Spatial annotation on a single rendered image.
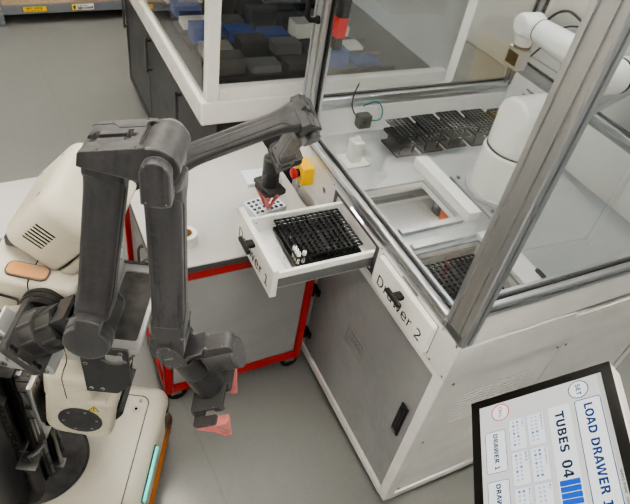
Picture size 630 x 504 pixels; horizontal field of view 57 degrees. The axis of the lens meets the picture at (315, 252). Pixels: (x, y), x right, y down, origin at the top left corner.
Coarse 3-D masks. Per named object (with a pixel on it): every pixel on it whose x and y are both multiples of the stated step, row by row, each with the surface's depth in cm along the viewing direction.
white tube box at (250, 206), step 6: (258, 198) 201; (246, 204) 198; (252, 204) 198; (258, 204) 199; (276, 204) 200; (282, 204) 201; (246, 210) 198; (252, 210) 196; (264, 210) 197; (270, 210) 197; (276, 210) 199; (282, 210) 201; (252, 216) 196
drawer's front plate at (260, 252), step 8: (240, 208) 175; (240, 216) 175; (248, 216) 173; (240, 224) 176; (248, 224) 170; (240, 232) 178; (248, 232) 171; (256, 232) 168; (256, 240) 166; (256, 248) 167; (264, 248) 164; (248, 256) 175; (256, 256) 168; (264, 256) 162; (256, 264) 170; (264, 264) 163; (272, 264) 160; (256, 272) 171; (264, 272) 165; (272, 272) 158; (264, 280) 166; (272, 280) 160; (272, 288) 162; (272, 296) 165
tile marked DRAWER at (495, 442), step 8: (496, 432) 121; (504, 432) 120; (488, 440) 121; (496, 440) 120; (504, 440) 119; (488, 448) 120; (496, 448) 119; (504, 448) 117; (488, 456) 119; (496, 456) 117; (504, 456) 116; (488, 464) 117; (496, 464) 116; (504, 464) 115; (488, 472) 116; (496, 472) 115
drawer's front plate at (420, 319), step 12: (384, 264) 167; (372, 276) 175; (384, 276) 168; (396, 276) 163; (396, 288) 163; (408, 288) 160; (384, 300) 171; (408, 300) 159; (396, 312) 166; (408, 312) 160; (420, 312) 155; (408, 324) 161; (420, 324) 156; (432, 324) 152; (420, 336) 157; (432, 336) 154; (420, 348) 158
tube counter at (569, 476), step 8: (576, 456) 106; (560, 464) 107; (568, 464) 106; (576, 464) 105; (560, 472) 106; (568, 472) 105; (576, 472) 104; (560, 480) 105; (568, 480) 104; (576, 480) 103; (560, 488) 104; (568, 488) 103; (576, 488) 102; (560, 496) 103; (568, 496) 102; (576, 496) 101; (584, 496) 100
